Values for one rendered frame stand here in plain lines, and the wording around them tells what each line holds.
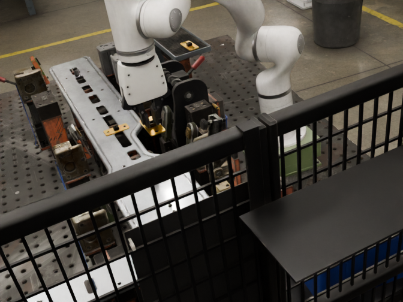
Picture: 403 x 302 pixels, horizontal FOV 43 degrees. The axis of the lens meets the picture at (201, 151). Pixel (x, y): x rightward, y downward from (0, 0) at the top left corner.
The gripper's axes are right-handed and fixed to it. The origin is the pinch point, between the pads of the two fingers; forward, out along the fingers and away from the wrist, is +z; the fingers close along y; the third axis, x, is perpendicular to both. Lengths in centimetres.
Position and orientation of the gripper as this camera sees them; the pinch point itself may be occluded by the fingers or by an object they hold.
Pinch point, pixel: (150, 117)
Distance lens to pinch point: 123.1
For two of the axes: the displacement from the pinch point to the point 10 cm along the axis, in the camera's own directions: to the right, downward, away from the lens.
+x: 4.4, 4.7, -7.7
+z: 1.3, 8.2, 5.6
